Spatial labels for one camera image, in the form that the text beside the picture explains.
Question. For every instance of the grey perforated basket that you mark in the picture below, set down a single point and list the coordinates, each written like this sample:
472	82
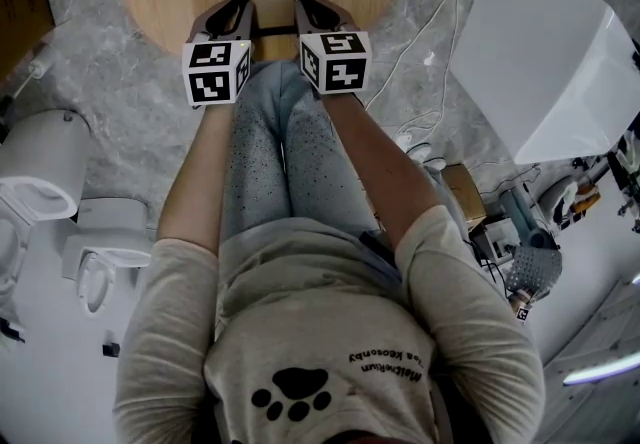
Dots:
535	269

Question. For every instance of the person's left forearm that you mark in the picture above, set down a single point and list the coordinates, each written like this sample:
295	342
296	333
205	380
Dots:
197	172

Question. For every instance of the small black clip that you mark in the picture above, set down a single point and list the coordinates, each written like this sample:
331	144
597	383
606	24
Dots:
111	348

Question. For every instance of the large white box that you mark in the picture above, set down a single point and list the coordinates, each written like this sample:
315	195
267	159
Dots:
535	57

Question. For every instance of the teal cylinder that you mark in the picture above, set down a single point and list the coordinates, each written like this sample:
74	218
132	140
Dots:
525	219

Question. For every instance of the large white toilet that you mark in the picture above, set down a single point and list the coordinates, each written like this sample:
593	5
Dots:
42	157

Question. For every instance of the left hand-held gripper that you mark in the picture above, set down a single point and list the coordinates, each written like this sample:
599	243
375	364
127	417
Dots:
210	74

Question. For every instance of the brown cardboard box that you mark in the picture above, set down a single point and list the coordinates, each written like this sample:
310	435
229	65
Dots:
465	189

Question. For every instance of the small white toilet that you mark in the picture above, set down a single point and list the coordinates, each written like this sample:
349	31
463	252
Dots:
107	237

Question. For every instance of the person's light blue jeans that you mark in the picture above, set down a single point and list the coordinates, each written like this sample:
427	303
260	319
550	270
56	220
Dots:
260	167

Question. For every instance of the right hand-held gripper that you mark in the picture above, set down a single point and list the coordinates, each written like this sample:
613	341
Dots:
342	67

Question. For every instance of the person's beige paw-print sweatshirt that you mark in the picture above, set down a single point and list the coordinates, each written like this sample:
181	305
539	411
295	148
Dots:
320	322

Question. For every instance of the person's right forearm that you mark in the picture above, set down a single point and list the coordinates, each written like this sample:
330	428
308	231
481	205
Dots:
380	167

